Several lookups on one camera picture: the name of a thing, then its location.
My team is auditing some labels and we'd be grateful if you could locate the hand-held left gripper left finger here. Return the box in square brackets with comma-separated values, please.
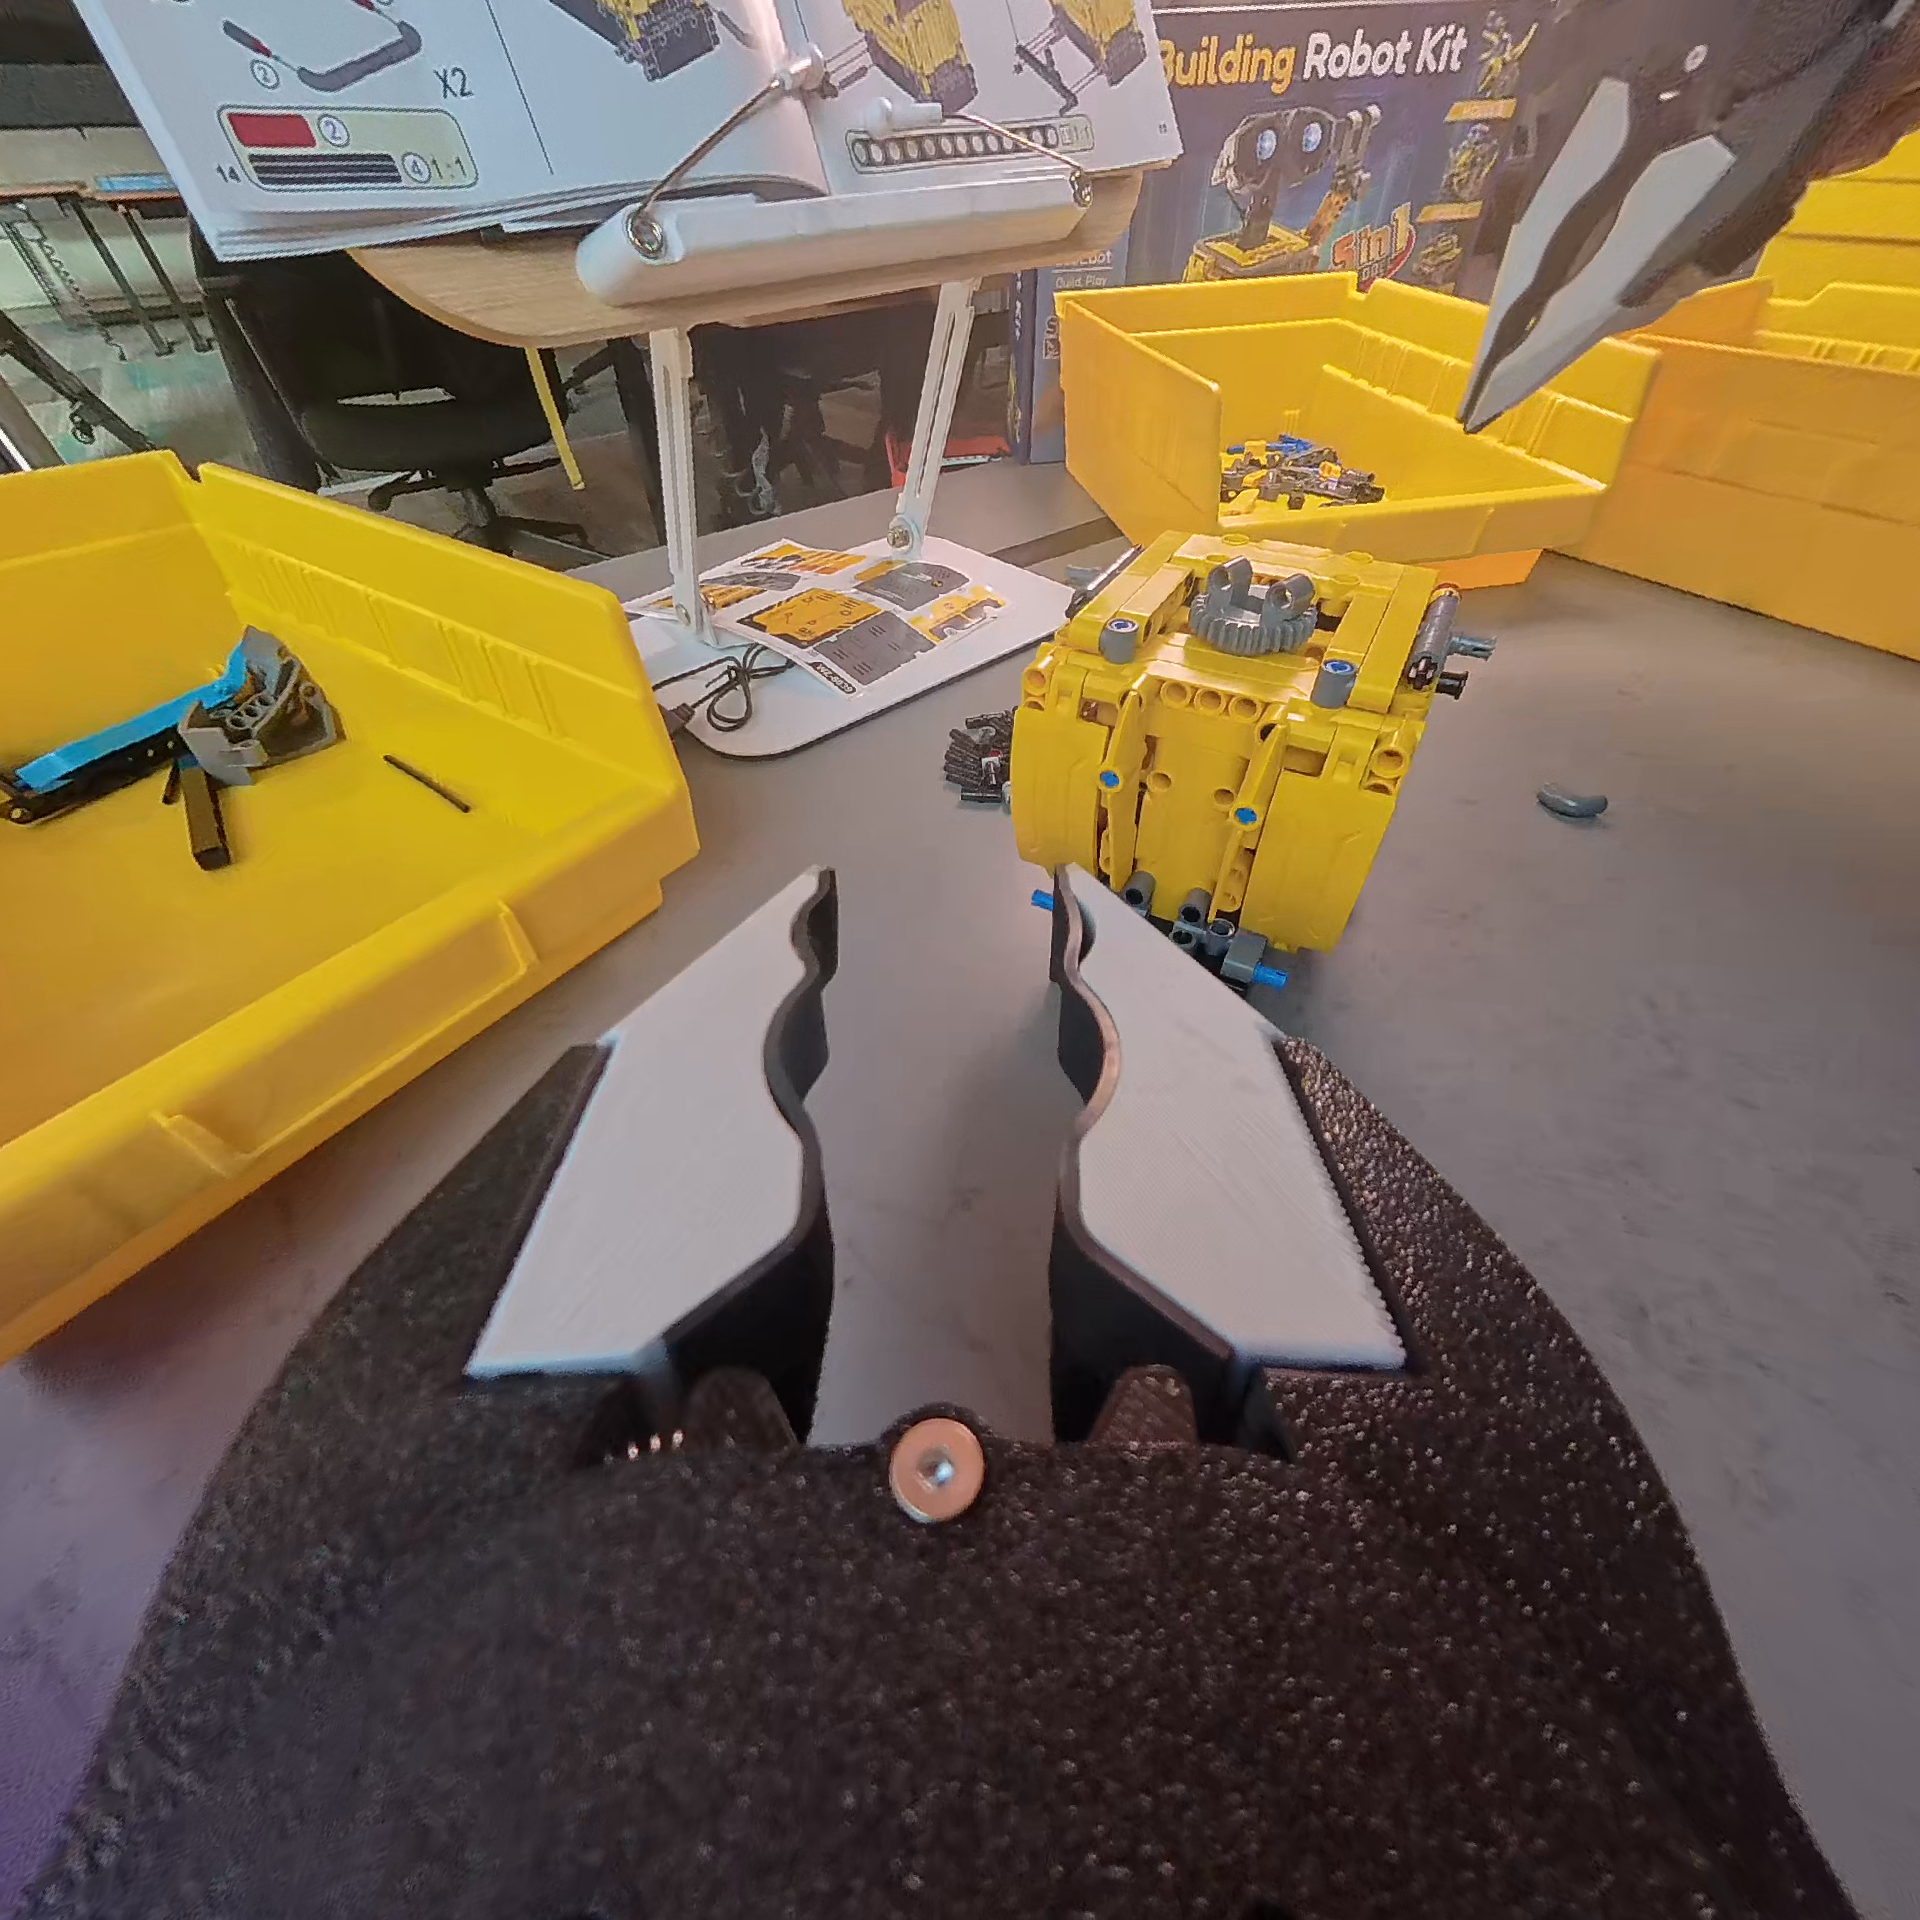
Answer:
[463, 867, 841, 1380]

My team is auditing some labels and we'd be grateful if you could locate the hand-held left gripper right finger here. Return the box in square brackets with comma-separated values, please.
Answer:
[1049, 864, 1415, 1374]

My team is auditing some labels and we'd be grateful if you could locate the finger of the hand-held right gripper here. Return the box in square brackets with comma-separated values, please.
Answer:
[1461, 78, 1637, 433]
[1475, 138, 1746, 431]

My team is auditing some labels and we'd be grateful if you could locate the yellow plastic bin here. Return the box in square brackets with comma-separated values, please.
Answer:
[1551, 277, 1920, 662]
[1053, 273, 1660, 590]
[0, 451, 703, 1368]
[1753, 133, 1920, 355]

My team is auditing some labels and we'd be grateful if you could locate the pile of small lego pieces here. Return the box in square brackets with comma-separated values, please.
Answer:
[1217, 433, 1390, 513]

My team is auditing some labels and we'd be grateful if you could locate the yellow lego model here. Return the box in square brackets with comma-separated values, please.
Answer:
[1007, 529, 1502, 993]

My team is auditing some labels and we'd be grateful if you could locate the blue and grey lego assembly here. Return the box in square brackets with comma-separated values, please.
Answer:
[0, 626, 347, 829]

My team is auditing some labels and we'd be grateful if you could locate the lego instruction booklet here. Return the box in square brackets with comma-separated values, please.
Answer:
[71, 0, 1187, 265]

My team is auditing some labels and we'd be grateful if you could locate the blue robot kit box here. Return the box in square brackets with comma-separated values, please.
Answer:
[1007, 0, 1591, 468]

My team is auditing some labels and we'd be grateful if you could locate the pile of black red pins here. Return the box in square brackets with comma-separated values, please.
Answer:
[941, 708, 1025, 812]

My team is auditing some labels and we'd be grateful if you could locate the yellow and grey sticker sheet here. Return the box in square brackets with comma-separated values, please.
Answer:
[626, 537, 1010, 697]

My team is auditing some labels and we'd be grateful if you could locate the white and wood book stand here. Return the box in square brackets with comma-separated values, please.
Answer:
[347, 43, 1145, 760]

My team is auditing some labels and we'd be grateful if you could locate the black office chair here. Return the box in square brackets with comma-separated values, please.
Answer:
[275, 337, 593, 564]

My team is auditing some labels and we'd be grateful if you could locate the black cable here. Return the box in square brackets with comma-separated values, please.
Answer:
[648, 648, 800, 740]

